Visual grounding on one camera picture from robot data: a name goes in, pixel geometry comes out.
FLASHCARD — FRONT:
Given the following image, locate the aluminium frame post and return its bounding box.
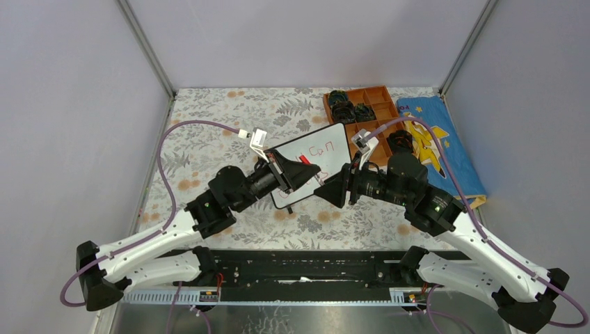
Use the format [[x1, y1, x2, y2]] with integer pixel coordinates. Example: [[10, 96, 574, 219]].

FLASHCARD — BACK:
[[114, 0, 176, 99], [438, 0, 500, 96]]

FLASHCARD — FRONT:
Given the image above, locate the black coiled band front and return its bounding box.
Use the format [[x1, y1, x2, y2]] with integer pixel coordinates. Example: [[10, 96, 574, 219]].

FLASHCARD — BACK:
[[386, 129, 414, 155]]

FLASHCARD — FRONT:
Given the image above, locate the floral table cloth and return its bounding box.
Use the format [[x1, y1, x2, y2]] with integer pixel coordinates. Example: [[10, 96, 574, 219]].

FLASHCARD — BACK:
[[136, 88, 448, 251]]

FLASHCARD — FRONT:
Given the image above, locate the black coiled band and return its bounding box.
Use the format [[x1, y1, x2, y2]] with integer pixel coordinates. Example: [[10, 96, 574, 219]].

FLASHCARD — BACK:
[[330, 101, 356, 125], [354, 103, 376, 122], [327, 90, 349, 108], [386, 129, 414, 155]]

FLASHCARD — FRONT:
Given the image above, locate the right aluminium frame post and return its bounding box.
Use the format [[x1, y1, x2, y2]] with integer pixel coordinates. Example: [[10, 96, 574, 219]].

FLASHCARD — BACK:
[[438, 0, 500, 96]]

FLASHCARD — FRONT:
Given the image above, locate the black framed whiteboard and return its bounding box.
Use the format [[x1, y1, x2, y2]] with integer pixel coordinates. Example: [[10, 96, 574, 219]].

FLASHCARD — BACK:
[[271, 123, 351, 209]]

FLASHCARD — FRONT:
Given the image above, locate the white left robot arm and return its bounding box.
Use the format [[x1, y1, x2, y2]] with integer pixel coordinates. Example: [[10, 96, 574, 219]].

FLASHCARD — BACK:
[[74, 150, 321, 312]]

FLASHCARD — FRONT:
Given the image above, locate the left aluminium frame post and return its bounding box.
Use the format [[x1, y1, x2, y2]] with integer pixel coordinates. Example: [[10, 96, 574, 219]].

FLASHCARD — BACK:
[[114, 0, 176, 99]]

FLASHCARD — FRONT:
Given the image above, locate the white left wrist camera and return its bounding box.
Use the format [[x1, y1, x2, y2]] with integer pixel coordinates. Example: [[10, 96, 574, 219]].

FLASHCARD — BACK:
[[238, 128, 269, 162]]

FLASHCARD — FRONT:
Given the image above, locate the right electronics board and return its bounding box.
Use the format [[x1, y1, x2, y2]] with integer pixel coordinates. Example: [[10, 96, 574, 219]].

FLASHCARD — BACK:
[[404, 292, 428, 304]]

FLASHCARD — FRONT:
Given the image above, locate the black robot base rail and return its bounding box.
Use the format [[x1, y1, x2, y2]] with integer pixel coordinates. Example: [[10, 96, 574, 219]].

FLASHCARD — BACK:
[[127, 248, 446, 303]]

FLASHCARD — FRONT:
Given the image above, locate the black coiled band middle left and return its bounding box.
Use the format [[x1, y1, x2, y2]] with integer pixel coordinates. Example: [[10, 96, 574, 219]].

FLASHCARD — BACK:
[[330, 101, 356, 125]]

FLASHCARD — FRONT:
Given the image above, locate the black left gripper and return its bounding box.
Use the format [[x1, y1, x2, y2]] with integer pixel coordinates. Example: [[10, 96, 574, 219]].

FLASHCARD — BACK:
[[233, 150, 321, 214]]

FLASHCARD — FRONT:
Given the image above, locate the electronics board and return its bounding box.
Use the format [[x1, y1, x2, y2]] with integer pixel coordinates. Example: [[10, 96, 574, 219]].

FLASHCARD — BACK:
[[198, 289, 221, 303], [404, 292, 428, 304]]

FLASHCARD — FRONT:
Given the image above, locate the black coiled band back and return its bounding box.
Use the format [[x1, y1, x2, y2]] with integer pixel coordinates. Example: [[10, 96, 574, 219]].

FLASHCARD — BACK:
[[327, 90, 349, 108]]

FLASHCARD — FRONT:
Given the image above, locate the orange wooden compartment tray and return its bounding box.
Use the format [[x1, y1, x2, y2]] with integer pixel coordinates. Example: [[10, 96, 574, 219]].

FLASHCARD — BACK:
[[323, 86, 417, 166]]

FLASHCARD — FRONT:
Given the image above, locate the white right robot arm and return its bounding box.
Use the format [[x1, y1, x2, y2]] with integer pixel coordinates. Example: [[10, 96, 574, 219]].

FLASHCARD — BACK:
[[314, 152, 569, 333]]

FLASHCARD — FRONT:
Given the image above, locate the black coiled band middle right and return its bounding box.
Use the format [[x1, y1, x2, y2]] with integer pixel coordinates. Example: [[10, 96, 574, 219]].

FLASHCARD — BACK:
[[354, 103, 376, 122]]

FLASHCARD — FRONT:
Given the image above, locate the blue cartoon cloth bag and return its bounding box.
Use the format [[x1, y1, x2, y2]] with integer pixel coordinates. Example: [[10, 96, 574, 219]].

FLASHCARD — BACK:
[[396, 96, 487, 209]]

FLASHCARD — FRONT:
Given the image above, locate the left electronics board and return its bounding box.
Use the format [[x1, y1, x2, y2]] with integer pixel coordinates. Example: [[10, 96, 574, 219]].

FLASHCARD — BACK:
[[198, 289, 221, 303]]

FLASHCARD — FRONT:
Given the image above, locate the red marker cap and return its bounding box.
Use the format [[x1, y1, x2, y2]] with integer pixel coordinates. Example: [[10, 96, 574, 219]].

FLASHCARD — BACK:
[[299, 155, 311, 165]]

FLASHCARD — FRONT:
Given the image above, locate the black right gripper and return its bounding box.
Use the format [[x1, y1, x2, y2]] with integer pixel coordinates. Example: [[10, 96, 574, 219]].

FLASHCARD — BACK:
[[313, 151, 410, 209]]

